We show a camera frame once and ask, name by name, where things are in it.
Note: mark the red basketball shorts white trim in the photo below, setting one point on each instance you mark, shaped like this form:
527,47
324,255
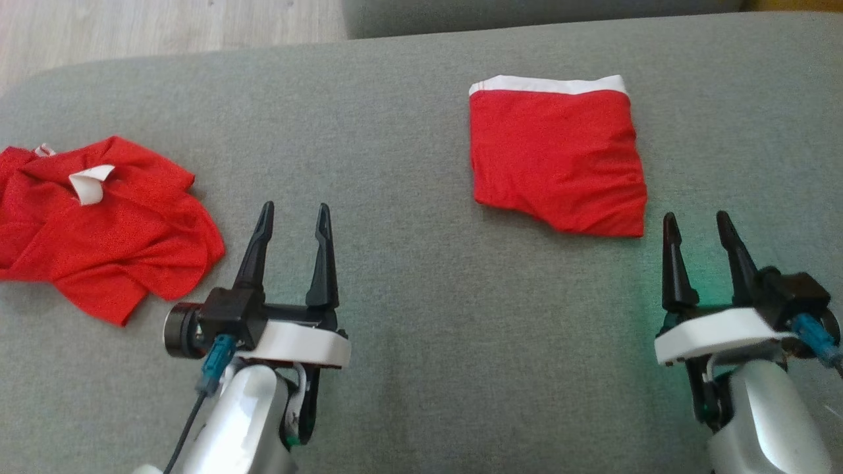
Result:
553,158

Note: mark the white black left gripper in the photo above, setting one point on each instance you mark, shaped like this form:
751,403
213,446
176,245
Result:
303,345

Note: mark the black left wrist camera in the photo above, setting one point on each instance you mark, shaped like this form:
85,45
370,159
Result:
224,316

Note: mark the yellow and grey sofa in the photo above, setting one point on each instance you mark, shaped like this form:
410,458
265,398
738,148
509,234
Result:
421,296

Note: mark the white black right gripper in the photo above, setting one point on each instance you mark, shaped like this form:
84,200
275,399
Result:
718,332

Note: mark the red basketball jersey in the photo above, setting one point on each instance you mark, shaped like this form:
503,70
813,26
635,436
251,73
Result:
99,250

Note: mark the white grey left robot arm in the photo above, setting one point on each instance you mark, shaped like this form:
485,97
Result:
244,421

